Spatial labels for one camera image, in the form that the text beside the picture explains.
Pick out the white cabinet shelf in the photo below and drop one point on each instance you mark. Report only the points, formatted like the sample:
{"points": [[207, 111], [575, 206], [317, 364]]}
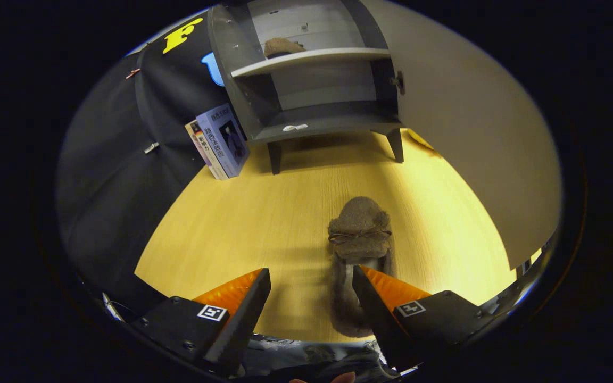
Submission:
{"points": [[312, 57]]}

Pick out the brown fuzzy shoe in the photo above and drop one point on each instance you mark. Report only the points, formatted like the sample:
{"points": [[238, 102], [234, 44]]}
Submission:
{"points": [[359, 218], [282, 47]]}

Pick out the beige shoe cabinet door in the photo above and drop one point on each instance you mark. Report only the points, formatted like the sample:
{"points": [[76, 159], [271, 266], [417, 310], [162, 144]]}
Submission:
{"points": [[471, 133]]}

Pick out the black cabinet door hinge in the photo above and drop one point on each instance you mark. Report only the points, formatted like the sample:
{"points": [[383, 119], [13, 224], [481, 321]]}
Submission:
{"points": [[398, 82]]}

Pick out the grey shoe cabinet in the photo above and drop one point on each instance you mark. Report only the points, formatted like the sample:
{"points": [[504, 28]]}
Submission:
{"points": [[333, 114]]}

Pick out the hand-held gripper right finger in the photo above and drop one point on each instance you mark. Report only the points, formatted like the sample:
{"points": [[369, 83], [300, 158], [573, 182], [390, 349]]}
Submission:
{"points": [[381, 324]]}

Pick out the silver clip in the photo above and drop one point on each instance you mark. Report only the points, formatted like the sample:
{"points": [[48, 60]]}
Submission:
{"points": [[151, 148]]}

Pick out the small white object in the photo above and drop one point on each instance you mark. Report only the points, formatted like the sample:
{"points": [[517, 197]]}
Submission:
{"points": [[295, 127]]}

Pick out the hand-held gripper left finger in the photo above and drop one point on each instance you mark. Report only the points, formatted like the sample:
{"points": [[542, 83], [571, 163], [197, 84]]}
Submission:
{"points": [[242, 324]]}

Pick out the black backdrop cloth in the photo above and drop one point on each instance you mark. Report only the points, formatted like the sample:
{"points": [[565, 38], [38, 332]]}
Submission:
{"points": [[109, 202]]}

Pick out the blue book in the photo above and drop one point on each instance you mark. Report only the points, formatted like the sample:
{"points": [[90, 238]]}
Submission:
{"points": [[226, 138]]}

